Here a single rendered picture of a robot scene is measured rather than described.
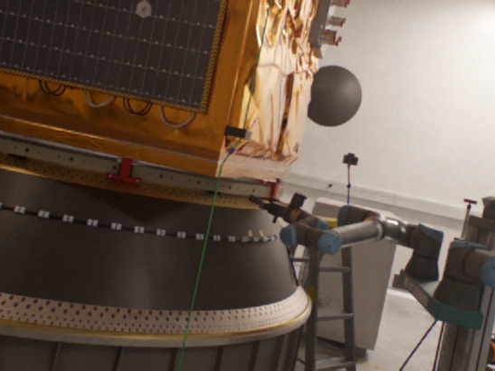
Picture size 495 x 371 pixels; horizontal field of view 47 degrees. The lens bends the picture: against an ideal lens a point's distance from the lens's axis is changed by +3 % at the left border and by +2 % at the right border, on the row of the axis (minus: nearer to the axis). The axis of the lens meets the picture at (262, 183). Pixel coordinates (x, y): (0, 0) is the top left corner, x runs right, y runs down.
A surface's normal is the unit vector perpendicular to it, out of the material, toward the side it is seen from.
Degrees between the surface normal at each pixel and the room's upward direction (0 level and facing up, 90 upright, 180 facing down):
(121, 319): 43
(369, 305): 90
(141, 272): 62
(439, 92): 90
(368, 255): 90
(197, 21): 90
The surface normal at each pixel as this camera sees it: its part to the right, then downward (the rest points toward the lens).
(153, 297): 0.49, -0.34
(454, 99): -0.14, 0.01
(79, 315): 0.31, -0.65
